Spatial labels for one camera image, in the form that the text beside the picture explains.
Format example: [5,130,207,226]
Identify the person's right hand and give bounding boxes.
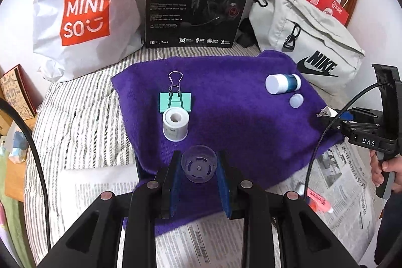
[370,150,402,187]

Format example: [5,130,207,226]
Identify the pink highlighter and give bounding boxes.
[306,188,334,213]

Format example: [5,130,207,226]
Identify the white and blue bottle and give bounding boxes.
[265,73,302,95]

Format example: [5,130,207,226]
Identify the person's right forearm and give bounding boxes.
[375,197,402,265]

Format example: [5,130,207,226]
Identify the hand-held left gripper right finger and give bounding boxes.
[217,151,359,268]

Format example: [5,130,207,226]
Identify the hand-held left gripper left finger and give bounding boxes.
[38,151,183,268]

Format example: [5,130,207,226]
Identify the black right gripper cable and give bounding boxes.
[306,83,393,187]

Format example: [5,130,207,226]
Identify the green binder clip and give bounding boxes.
[159,72,192,113]

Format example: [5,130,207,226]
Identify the newspaper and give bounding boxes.
[60,142,377,268]

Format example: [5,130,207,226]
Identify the patterned book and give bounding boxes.
[0,65,37,121]

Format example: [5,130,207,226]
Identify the clear plastic cap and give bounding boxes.
[181,145,218,184]

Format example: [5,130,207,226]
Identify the purple towel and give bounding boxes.
[111,50,346,237]

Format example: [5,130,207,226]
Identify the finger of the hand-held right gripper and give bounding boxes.
[320,114,351,137]
[337,109,379,125]

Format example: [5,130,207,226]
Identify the red paper bag white handles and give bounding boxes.
[298,0,354,27]

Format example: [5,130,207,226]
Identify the white tape roll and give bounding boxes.
[163,108,189,142]

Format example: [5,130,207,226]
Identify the white charger plug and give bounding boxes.
[318,107,338,119]

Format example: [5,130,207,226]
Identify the grey waist bag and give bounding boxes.
[239,0,366,96]

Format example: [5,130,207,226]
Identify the wooden nightstand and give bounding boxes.
[0,117,35,202]

